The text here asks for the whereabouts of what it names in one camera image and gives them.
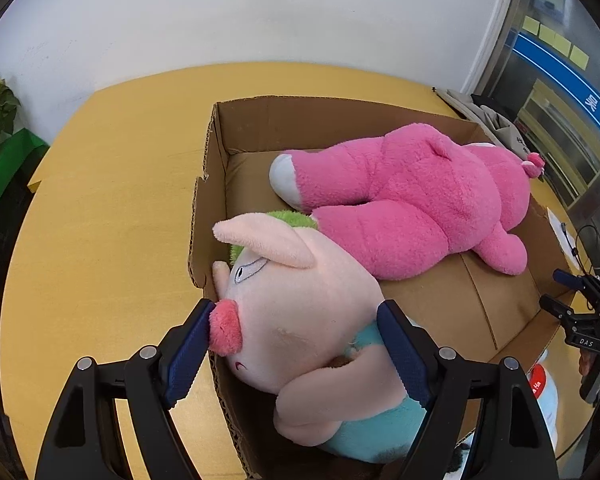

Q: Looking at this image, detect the pink pig plush toy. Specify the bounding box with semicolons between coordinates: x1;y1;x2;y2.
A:
211;210;431;464

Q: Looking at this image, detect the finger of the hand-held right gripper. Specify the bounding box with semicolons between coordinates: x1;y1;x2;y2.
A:
553;268;600;307
538;294;582;332

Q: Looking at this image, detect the black cable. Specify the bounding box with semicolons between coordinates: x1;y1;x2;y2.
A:
561;222;600;273

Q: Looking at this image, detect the grey jacket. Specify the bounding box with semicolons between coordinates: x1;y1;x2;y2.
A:
447;88;532;157

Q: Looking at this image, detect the green board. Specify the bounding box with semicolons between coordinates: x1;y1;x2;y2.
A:
0;130;50;223

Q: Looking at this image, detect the brown cardboard box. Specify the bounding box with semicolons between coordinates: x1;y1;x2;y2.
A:
187;94;576;480

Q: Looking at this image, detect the bright pink plush bear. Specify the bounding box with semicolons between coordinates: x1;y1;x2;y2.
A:
269;122;546;281

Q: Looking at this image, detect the light wooden cabinet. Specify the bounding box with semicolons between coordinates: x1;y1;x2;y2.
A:
516;79;600;209

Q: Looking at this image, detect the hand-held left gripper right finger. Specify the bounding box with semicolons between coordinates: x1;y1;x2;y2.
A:
376;300;561;480

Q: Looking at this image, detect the blue banner strip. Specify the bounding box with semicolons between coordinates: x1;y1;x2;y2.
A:
512;30;600;155

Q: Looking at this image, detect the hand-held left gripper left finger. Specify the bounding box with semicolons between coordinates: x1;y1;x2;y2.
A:
34;298;216;480

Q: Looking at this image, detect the white toy with red label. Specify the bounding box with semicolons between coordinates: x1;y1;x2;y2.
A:
527;349;560;453

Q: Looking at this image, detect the white paper sheet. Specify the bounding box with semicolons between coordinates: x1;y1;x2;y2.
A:
546;205;582;273

